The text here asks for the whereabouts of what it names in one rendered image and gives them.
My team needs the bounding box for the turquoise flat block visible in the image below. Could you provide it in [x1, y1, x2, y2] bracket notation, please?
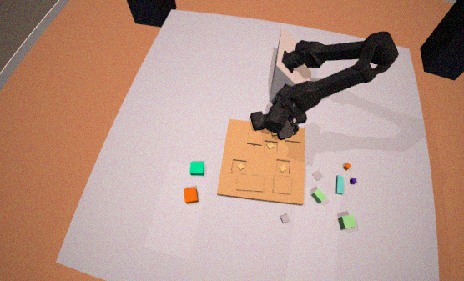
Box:
[335, 175, 344, 195]

